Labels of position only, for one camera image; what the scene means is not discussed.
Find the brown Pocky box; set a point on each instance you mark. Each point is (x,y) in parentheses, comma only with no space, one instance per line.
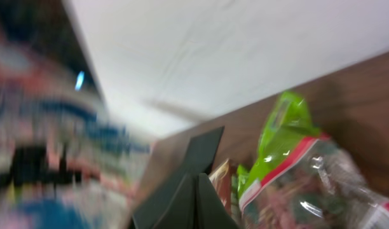
(225,183)

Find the green clear snack bag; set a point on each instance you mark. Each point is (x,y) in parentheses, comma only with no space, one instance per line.
(303,180)

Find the black gift box with lid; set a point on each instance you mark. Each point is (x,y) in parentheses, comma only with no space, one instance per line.
(199,158)

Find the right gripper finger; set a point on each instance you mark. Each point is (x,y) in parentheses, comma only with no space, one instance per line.
(183,202)

